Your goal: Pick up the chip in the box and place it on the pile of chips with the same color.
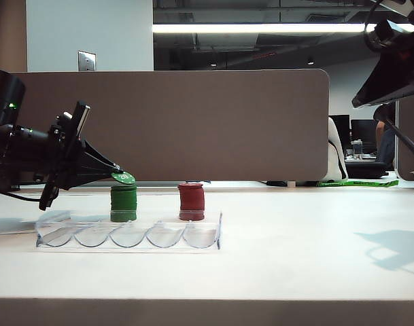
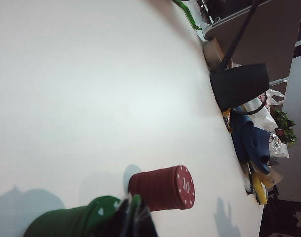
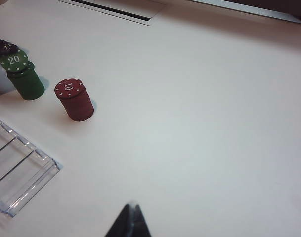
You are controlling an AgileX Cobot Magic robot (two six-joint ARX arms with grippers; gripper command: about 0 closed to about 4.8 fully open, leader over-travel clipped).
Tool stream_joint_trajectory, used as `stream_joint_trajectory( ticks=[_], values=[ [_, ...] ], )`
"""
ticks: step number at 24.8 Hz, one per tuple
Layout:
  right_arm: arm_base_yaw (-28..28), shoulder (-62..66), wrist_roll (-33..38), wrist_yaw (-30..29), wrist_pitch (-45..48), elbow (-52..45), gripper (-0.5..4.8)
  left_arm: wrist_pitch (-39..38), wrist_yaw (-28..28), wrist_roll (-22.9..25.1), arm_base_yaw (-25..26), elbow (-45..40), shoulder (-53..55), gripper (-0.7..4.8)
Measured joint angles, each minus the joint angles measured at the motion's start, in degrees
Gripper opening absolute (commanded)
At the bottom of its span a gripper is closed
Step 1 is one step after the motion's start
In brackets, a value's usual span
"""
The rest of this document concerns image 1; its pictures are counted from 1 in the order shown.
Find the metal wall outlet plate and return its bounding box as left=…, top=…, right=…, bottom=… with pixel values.
left=77, top=50, right=97, bottom=72

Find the black lever rod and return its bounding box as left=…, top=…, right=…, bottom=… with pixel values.
left=383, top=117, right=414, bottom=160

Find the white bag with black strap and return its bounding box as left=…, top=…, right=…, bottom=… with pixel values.
left=327, top=117, right=349, bottom=181

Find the green tape strip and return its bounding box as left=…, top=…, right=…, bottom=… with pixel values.
left=316, top=179, right=400, bottom=188

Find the wide brown desk partition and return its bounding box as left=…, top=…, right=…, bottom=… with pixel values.
left=12, top=69, right=330, bottom=183

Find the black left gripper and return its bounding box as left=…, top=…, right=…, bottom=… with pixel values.
left=38, top=117, right=123, bottom=212

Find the wide black monitor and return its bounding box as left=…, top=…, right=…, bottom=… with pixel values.
left=350, top=119, right=377, bottom=153

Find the clear bottle on desk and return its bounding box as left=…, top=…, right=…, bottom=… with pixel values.
left=351, top=139, right=364, bottom=160

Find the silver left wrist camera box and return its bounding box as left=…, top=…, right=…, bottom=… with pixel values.
left=70, top=100, right=92, bottom=139

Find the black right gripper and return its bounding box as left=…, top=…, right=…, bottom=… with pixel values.
left=351, top=15, right=414, bottom=109

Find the black background desk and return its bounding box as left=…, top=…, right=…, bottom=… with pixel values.
left=345, top=159, right=390, bottom=179

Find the green poker chip stack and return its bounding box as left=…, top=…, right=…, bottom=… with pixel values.
left=109, top=183, right=139, bottom=223

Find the black right camera cable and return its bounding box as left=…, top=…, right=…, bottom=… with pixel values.
left=362, top=2, right=385, bottom=54

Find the dark glass container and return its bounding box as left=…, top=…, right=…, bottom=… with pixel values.
left=0, top=168, right=22, bottom=193

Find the person in blue shirt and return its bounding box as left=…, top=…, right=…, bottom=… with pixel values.
left=374, top=103, right=397, bottom=167

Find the black cable on table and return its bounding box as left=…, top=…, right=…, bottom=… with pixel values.
left=0, top=189, right=43, bottom=204

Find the long ceiling light strip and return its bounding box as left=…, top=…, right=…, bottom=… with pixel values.
left=152, top=22, right=376, bottom=34

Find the red poker chip stack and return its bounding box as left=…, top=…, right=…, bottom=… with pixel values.
left=177, top=182, right=206, bottom=221

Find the green poker chip marked 20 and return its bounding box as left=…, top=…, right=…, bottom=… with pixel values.
left=111, top=170, right=137, bottom=186

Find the small black monitor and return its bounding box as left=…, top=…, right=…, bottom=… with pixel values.
left=328, top=114, right=351, bottom=150

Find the clear plastic chip tray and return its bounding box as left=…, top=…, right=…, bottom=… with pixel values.
left=35, top=210, right=224, bottom=251

